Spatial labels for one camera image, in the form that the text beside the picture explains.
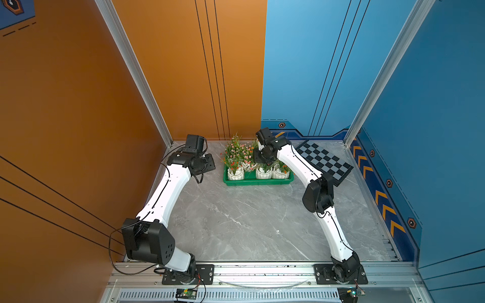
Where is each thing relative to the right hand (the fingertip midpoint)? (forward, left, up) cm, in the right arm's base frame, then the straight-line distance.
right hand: (256, 158), depth 98 cm
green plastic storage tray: (-7, +3, -8) cm, 11 cm away
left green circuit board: (-56, +27, -13) cm, 64 cm away
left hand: (-10, +21, +10) cm, 25 cm away
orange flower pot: (-6, -13, -3) cm, 14 cm away
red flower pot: (-6, +11, -4) cm, 13 cm away
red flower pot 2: (-6, -4, -4) cm, 9 cm away
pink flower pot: (0, +11, +6) cm, 12 cm away
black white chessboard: (+5, -39, -8) cm, 40 cm away
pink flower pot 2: (-3, +4, +9) cm, 11 cm away
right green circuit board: (-56, -34, -14) cm, 67 cm away
